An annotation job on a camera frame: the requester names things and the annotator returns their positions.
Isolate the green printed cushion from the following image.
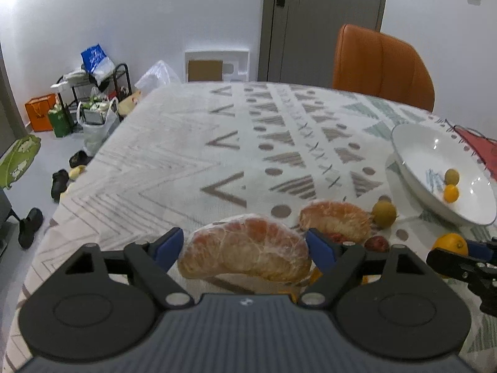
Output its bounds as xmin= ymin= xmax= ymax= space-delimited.
xmin=0 ymin=134 xmax=42 ymax=189

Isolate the large pomelo segment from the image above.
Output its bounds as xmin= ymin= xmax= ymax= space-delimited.
xmin=177 ymin=213 xmax=312 ymax=283

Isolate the black metal rack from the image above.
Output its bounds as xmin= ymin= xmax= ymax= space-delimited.
xmin=54 ymin=62 xmax=131 ymax=124

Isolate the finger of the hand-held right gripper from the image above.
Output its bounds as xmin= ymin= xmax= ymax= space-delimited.
xmin=426 ymin=247 xmax=490 ymax=281
xmin=464 ymin=237 xmax=497 ymax=259

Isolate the grey door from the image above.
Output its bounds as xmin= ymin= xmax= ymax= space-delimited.
xmin=257 ymin=0 xmax=390 ymax=84

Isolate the small red fruit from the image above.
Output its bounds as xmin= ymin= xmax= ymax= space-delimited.
xmin=364 ymin=235 xmax=390 ymax=252

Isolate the orange paper bag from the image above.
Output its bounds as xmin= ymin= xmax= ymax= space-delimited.
xmin=25 ymin=93 xmax=57 ymax=133

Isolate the green paper bag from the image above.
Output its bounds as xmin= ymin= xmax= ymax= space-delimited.
xmin=48 ymin=106 xmax=73 ymax=138

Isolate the white foam packing tray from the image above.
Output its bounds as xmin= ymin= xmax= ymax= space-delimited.
xmin=184 ymin=48 xmax=249 ymax=83

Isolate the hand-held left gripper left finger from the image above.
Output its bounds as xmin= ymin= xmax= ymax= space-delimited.
xmin=64 ymin=228 xmax=195 ymax=309

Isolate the clear plastic bag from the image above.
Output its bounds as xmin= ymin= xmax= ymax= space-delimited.
xmin=134 ymin=60 xmax=182 ymax=93

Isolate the orange chair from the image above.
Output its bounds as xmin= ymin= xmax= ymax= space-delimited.
xmin=333 ymin=24 xmax=435 ymax=113

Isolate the brown-green round fruit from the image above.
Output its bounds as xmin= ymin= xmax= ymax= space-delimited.
xmin=372 ymin=201 xmax=397 ymax=228

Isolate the black shoe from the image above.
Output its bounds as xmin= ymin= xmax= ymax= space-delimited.
xmin=69 ymin=150 xmax=91 ymax=168
xmin=18 ymin=207 xmax=44 ymax=249
xmin=51 ymin=169 xmax=70 ymax=202

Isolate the white bowl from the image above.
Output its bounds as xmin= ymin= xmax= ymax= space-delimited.
xmin=390 ymin=123 xmax=497 ymax=226

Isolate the orange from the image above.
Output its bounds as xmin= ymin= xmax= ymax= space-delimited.
xmin=432 ymin=233 xmax=470 ymax=257

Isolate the white plastic bag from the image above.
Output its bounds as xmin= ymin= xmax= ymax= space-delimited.
xmin=76 ymin=97 xmax=121 ymax=156

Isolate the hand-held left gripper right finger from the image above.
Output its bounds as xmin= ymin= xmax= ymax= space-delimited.
xmin=296 ymin=228 xmax=430 ymax=307

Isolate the blue and white bag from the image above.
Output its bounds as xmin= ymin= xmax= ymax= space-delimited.
xmin=80 ymin=43 xmax=116 ymax=79

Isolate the patterned tablecloth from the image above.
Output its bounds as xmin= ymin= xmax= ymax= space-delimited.
xmin=6 ymin=81 xmax=497 ymax=373

